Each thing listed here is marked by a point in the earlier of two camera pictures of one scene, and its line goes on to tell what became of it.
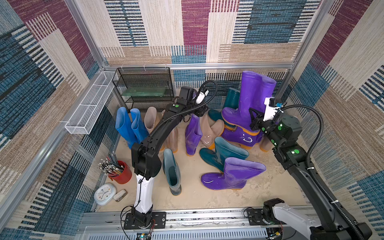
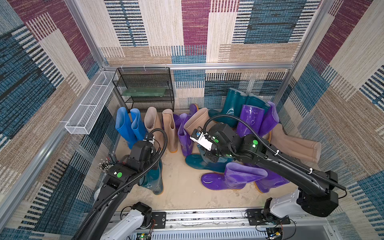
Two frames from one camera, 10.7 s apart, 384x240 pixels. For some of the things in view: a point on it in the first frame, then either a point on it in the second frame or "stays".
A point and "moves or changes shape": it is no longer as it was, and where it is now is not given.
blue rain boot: x=137 y=126 stays
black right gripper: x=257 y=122 -> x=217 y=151
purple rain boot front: x=236 y=172 stays
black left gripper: x=203 y=110 -> x=155 y=165
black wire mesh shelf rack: x=142 y=88 stays
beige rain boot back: x=210 y=130 moves or changes shape
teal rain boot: x=224 y=149 moves or changes shape
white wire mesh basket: x=84 y=118 stays
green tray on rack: x=158 y=91 stays
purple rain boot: x=255 y=88 -> x=271 y=181
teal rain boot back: x=231 y=100 stays
